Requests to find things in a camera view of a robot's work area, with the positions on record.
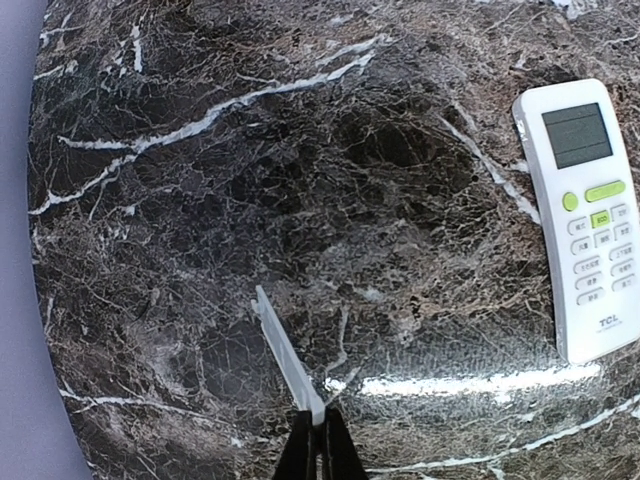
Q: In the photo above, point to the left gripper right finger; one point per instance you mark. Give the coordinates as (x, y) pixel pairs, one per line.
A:
(340, 460)

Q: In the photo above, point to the white TCL air-conditioner remote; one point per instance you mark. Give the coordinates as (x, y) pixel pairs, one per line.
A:
(589, 214)

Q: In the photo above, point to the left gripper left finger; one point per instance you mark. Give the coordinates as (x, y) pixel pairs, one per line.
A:
(298, 458)

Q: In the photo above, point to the white battery cover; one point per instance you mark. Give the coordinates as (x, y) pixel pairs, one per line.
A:
(299, 384)

